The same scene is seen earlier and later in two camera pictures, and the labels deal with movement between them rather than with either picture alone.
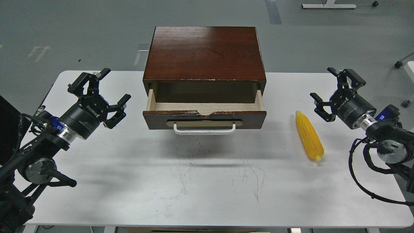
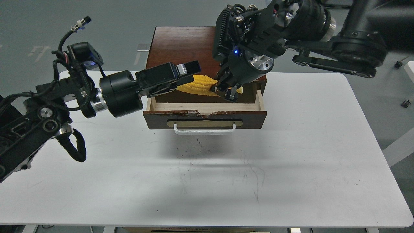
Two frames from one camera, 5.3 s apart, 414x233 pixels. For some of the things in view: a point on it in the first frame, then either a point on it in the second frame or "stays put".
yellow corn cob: (310, 135) -> (201, 84)
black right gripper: (346, 105) -> (242, 69)
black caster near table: (406, 104) stays put
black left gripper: (83, 118) -> (121, 92)
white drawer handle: (204, 132) stays put
